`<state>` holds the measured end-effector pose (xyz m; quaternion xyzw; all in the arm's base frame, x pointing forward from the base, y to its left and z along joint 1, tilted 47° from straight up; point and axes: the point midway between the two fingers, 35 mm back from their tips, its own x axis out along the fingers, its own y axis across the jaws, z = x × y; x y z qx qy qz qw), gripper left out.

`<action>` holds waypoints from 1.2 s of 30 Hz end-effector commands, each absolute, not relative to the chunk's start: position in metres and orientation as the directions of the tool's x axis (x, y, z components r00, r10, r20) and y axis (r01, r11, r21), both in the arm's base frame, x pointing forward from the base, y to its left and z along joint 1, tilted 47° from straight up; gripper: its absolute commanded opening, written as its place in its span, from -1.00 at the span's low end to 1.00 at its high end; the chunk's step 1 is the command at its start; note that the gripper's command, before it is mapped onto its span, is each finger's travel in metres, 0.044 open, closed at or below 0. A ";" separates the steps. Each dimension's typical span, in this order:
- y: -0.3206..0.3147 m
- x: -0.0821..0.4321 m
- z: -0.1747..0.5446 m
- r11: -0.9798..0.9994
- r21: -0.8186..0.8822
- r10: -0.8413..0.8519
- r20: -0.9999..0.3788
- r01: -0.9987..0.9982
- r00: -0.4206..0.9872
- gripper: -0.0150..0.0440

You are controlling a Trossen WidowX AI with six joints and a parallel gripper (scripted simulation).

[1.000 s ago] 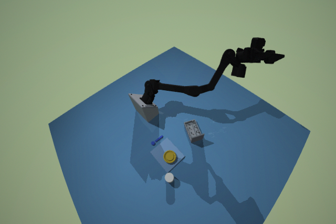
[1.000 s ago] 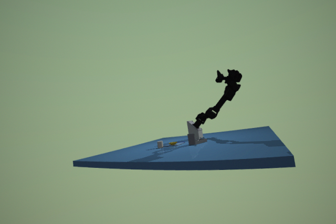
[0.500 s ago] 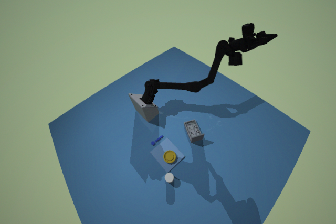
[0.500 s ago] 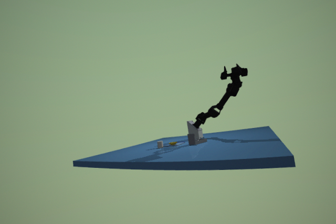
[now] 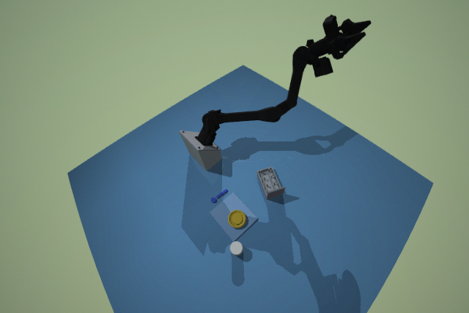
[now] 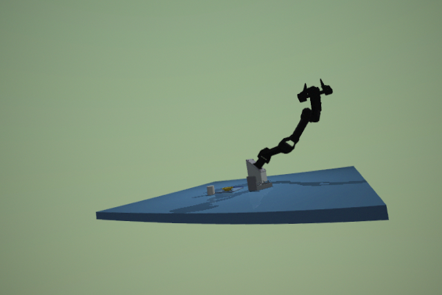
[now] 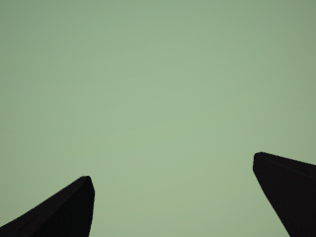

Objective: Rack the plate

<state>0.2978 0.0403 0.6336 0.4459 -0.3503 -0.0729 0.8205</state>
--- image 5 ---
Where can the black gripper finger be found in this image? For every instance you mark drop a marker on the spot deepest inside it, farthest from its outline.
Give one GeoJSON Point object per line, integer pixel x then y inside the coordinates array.
{"type": "Point", "coordinates": [346, 43]}
{"type": "Point", "coordinates": [358, 27]}

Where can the yellow plate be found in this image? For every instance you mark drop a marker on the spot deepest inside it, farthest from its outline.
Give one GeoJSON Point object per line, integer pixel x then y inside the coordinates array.
{"type": "Point", "coordinates": [237, 219]}

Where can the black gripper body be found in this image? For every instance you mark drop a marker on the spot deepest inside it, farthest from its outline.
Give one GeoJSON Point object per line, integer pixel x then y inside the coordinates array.
{"type": "Point", "coordinates": [332, 46]}

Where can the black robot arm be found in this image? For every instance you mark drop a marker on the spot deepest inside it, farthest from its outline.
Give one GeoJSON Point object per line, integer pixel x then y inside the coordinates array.
{"type": "Point", "coordinates": [301, 57]}

